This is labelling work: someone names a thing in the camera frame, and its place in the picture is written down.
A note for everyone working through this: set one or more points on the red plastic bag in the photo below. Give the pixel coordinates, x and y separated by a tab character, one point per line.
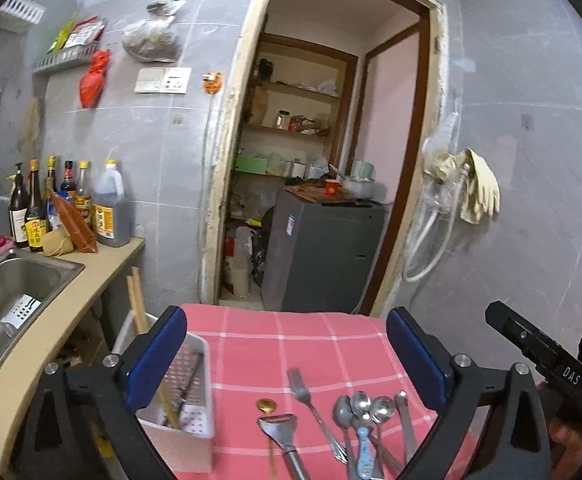
93	82

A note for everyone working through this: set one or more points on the silver pot on fridge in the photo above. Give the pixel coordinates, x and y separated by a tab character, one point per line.
358	187

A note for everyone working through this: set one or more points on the cream crumpled cloth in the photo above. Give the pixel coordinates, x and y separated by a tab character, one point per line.
448	167

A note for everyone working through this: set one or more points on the metal spoon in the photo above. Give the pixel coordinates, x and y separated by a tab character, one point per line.
343	412
382	409

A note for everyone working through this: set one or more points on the large grey plastic bag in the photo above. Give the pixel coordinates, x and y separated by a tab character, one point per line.
151	40

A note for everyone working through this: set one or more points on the red capped sauce bottle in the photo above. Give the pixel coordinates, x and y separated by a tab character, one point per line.
68	180

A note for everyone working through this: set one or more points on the gold spoon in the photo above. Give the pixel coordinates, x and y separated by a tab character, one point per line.
267	406

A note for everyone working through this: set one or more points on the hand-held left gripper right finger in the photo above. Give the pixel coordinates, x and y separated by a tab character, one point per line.
415	360

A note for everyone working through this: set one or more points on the person's right hand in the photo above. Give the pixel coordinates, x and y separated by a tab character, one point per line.
568	442

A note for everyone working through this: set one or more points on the metal table knife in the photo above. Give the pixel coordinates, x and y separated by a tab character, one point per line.
406	420

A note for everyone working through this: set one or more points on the glass jar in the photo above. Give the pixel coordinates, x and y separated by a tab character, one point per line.
283	120

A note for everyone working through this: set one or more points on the grey wall shelf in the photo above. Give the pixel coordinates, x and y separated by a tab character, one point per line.
63	60

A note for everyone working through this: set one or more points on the wooden cutting board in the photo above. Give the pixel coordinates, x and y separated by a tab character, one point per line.
306	192

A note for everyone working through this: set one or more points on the wooden door frame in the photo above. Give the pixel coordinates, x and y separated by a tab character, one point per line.
221	160

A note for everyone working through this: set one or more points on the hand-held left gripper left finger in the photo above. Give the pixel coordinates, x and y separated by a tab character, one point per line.
157	355

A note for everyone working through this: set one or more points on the cream rubber gloves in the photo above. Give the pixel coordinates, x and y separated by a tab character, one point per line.
481	190

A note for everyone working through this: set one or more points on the white wall basket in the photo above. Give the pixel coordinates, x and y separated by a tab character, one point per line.
21	9

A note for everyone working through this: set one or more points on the white perforated utensil caddy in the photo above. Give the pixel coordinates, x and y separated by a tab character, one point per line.
198	427

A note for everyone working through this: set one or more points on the wooden sticks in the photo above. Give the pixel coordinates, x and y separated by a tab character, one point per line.
137	300

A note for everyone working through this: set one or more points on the green box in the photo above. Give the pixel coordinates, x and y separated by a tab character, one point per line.
251	165

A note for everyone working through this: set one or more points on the clear plastic bag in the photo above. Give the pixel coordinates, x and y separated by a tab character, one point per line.
438	135

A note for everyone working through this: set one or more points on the metal peeler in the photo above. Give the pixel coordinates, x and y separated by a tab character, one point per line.
278	430

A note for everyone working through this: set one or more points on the metal fork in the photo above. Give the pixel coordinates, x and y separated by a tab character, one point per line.
298	385

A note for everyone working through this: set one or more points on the grey refrigerator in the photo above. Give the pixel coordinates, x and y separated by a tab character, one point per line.
321	250

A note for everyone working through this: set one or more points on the pink checked tablecloth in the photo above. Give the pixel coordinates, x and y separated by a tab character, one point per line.
271	350

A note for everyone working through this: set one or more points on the white plastic sink strainer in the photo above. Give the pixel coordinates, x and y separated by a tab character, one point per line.
18	312

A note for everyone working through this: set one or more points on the yellow-green packet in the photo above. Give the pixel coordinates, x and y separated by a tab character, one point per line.
63	35

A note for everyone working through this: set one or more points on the large dark liquid jug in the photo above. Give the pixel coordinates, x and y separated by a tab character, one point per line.
112	215

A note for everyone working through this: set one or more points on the white plastic container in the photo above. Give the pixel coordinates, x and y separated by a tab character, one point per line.
238	265

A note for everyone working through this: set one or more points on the red mug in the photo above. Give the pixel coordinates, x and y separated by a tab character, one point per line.
332	188

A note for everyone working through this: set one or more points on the tan hanging loofah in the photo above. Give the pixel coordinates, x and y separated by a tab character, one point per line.
30	130

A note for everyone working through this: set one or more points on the yellow capped soy sauce bottle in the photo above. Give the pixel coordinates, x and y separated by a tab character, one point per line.
35	220

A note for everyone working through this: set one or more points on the red-brown seasoning packet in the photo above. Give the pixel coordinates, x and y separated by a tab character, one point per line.
73	225

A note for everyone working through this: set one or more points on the wooden pantry shelf unit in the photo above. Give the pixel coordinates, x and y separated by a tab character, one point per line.
296	91

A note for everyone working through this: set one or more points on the slim dark sauce bottle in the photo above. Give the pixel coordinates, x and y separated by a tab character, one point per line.
51	175

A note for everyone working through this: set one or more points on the red snack packets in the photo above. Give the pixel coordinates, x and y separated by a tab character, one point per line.
85	34

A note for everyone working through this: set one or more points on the beige kitchen counter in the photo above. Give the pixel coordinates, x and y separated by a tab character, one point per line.
96	275

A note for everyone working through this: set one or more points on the white bin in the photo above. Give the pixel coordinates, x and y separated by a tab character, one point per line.
126	332

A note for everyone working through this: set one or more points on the wooden chopstick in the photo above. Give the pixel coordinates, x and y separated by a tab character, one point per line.
170	407

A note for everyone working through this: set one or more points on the pale green canister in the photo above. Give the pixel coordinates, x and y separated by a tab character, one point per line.
366	170

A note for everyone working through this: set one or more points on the stainless steel sink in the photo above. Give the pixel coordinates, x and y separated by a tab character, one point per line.
1	285

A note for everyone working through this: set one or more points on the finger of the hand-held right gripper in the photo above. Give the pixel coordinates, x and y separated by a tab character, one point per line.
513	330

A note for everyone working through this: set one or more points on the yellow capped vinegar bottle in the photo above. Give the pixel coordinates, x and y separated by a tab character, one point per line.
84	195

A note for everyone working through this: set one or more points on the small grey plastic bag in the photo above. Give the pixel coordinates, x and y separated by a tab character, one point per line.
166	4

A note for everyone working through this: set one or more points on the dark pump bottle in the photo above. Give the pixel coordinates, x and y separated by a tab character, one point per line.
19	215

